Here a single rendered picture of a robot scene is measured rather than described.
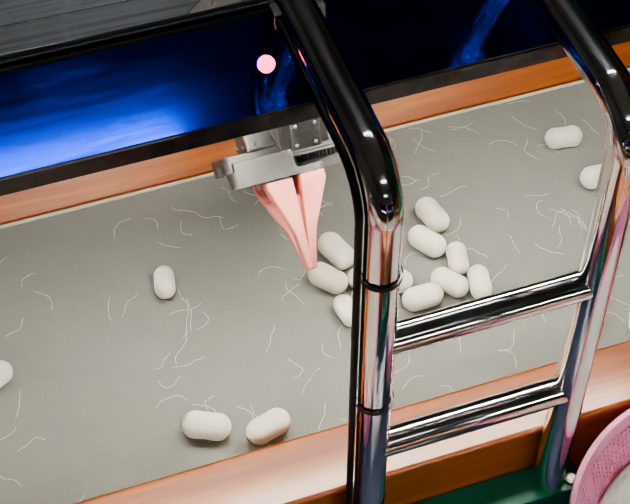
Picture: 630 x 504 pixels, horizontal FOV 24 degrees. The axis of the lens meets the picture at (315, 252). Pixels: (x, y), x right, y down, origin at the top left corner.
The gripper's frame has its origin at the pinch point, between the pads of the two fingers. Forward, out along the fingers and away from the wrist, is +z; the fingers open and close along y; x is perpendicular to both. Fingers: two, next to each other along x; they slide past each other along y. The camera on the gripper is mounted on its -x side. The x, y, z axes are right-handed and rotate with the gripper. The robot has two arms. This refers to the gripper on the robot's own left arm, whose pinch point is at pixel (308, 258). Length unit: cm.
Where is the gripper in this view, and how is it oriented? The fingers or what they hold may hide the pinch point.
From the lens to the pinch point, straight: 113.7
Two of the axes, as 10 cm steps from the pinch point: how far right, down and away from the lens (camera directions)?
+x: -2.1, 0.0, 9.8
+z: 2.5, 9.7, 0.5
